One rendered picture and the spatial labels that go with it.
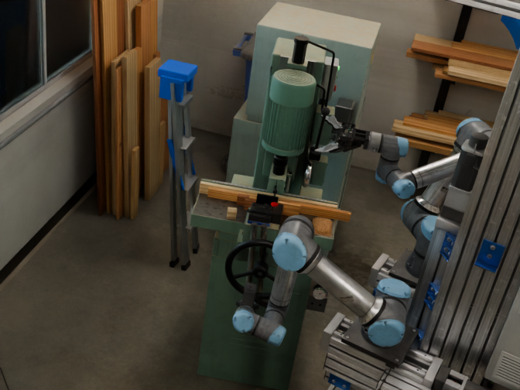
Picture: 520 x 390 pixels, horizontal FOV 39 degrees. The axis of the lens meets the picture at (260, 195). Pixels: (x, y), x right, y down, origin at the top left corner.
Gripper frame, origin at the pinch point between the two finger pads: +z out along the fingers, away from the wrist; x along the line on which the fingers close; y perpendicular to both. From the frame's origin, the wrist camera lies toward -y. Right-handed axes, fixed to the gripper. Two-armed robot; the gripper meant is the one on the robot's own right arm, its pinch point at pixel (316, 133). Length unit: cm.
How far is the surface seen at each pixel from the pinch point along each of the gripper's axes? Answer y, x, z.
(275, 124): -0.7, -0.9, 16.9
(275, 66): -6.0, -29.1, 22.0
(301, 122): 0.3, -3.2, 6.8
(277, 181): -22.3, 14.7, 12.0
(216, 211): -30, 30, 35
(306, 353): -114, 70, -18
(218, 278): -51, 54, 29
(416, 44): -137, -134, -55
